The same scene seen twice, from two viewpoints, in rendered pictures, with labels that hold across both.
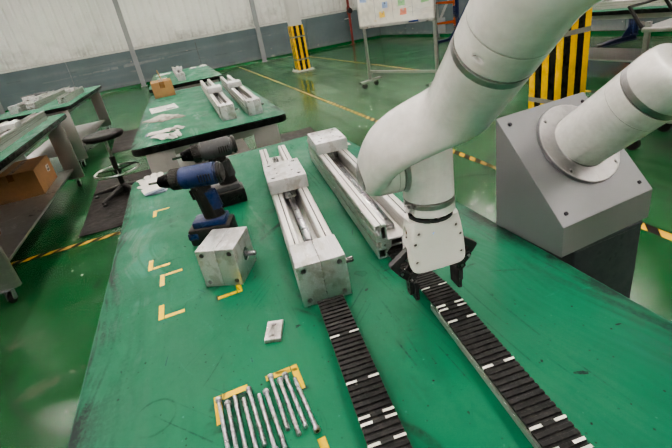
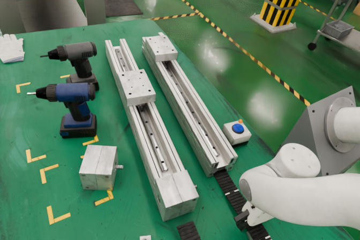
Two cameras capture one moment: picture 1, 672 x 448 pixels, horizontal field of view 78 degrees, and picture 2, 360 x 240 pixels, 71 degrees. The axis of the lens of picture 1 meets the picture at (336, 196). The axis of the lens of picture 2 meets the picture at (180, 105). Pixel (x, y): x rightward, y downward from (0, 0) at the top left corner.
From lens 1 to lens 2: 0.50 m
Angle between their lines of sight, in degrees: 25
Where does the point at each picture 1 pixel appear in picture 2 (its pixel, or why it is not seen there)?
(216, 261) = (95, 179)
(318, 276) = (178, 208)
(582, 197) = (336, 162)
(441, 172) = not seen: hidden behind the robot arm
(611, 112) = not seen: outside the picture
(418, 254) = (257, 219)
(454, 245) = not seen: hidden behind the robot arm
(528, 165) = (316, 141)
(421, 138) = (325, 219)
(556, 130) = (336, 118)
